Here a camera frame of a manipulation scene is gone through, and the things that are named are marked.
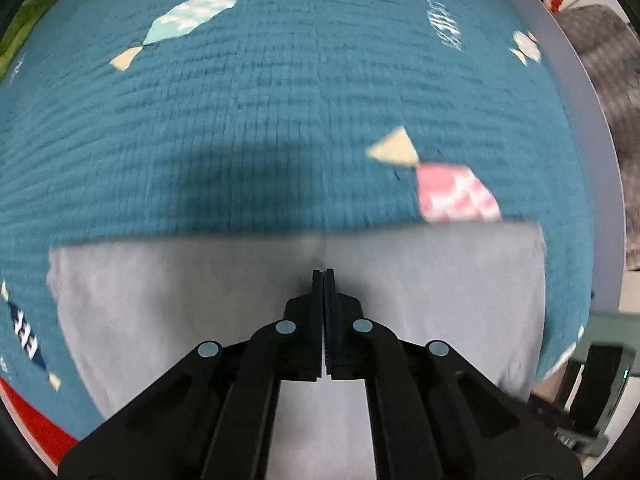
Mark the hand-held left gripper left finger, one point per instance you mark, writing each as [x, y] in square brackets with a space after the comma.
[315, 320]

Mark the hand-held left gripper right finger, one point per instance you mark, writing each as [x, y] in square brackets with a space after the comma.
[331, 320]

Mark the grey sweater with orange stripes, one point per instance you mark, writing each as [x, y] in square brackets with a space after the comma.
[150, 320]

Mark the teal candy print blanket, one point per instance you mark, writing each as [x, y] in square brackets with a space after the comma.
[280, 100]

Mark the red cloth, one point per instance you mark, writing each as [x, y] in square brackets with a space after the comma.
[35, 430]

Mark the lime green quilt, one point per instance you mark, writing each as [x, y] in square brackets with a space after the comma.
[30, 15]

